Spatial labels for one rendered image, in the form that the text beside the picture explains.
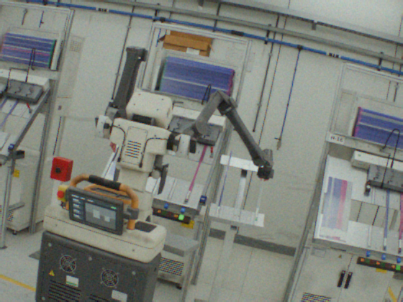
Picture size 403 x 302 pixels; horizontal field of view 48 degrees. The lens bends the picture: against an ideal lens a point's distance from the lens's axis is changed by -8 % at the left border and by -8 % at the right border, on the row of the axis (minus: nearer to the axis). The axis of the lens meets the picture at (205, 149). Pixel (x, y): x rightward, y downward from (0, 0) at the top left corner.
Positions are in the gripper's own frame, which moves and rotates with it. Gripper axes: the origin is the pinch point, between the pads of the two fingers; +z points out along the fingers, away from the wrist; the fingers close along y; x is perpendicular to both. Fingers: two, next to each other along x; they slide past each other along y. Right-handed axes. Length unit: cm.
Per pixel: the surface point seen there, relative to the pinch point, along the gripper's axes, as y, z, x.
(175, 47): 83, 15, -114
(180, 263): 39, 77, 37
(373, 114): -71, -12, -67
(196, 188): 39.7, 21.4, 3.9
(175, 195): 52, 22, 13
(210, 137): 39, 17, -35
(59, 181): 137, 46, 12
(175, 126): 64, 20, -40
